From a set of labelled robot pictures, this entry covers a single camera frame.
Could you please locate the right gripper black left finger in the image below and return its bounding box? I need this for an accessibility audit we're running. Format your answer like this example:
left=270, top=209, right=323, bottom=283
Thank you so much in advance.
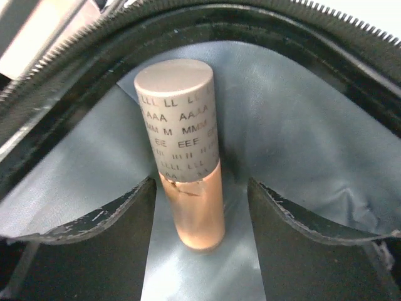
left=1, top=177, right=157, bottom=300

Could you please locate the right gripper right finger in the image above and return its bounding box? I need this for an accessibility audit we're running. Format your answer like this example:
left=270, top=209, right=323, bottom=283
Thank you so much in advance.
left=247, top=179, right=400, bottom=300

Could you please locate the pink teal cartoon suitcase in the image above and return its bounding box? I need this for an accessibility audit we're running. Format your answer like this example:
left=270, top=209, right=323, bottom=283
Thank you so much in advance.
left=1, top=1, right=400, bottom=300

